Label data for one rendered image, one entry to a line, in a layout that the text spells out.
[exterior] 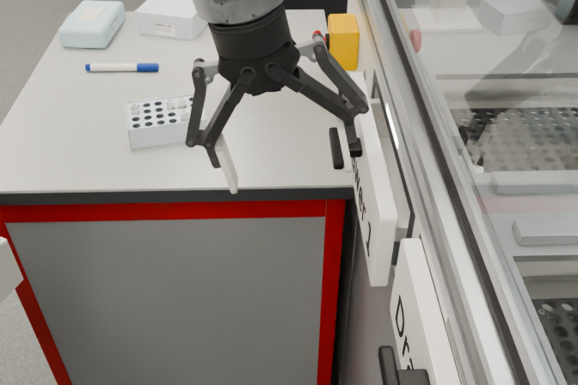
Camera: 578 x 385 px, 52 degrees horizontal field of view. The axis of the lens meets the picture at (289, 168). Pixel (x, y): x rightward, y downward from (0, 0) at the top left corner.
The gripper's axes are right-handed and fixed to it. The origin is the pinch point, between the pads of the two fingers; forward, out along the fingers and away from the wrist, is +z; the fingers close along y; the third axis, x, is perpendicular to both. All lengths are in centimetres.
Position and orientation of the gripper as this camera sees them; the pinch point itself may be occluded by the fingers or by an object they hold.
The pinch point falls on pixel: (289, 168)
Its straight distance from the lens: 69.3
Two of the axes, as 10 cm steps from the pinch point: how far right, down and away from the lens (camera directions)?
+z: 2.1, 7.6, 6.2
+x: -0.3, -6.3, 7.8
